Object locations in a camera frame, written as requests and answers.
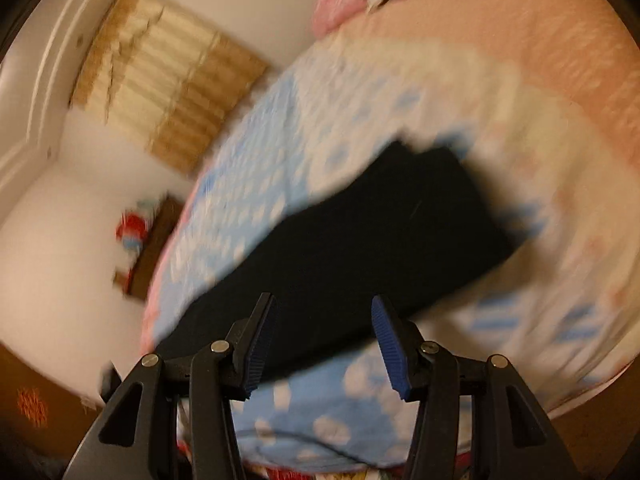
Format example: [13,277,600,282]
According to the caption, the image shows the short beige patterned curtain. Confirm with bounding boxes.
[69,0,271,173]

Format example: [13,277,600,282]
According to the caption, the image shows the blue and pink printed blanket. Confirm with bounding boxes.
[140,0,640,480]

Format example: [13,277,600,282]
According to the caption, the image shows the black pants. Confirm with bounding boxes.
[155,141,516,383]

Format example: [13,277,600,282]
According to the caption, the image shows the pile of red gift bags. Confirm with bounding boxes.
[116,200,161,256]

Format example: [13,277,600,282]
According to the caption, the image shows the pink floral rolled blanket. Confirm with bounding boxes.
[312,0,371,36]

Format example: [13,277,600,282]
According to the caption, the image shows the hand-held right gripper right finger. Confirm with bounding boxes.
[371,295,581,480]

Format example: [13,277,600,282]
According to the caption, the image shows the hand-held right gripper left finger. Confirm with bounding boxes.
[62,292,277,480]

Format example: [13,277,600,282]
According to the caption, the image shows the dark wooden dresser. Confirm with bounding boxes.
[114,197,186,301]

